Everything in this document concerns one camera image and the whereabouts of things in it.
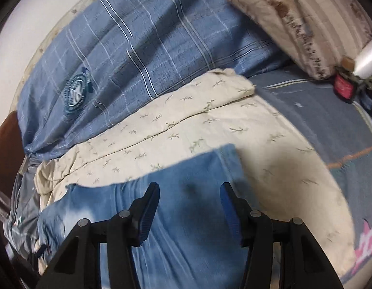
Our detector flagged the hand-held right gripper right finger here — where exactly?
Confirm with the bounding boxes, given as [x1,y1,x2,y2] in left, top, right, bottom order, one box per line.
[219,182,345,289]

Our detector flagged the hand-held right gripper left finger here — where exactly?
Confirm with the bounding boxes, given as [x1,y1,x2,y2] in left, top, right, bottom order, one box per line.
[34,182,161,289]

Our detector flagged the blue denim pants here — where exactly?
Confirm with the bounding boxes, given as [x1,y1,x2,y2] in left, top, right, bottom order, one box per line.
[37,143,256,289]

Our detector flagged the cream leaf print blanket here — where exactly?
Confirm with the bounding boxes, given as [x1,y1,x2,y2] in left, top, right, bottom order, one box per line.
[35,68,357,277]

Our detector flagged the grey blue starry bed sheet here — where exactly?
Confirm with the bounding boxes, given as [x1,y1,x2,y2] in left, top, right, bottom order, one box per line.
[2,69,372,289]

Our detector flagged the brown wooden headboard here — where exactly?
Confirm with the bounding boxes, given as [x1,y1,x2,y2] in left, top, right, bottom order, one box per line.
[0,110,25,193]

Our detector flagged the blue plaid quilt with emblem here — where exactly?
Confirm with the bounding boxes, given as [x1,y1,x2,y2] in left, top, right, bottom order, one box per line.
[19,0,290,157]

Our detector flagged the clear plastic wrap roll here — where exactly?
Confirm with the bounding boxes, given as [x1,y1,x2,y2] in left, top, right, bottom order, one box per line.
[353,34,372,77]

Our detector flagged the beige striped pillow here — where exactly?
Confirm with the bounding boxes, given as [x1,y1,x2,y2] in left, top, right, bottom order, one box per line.
[210,0,372,80]

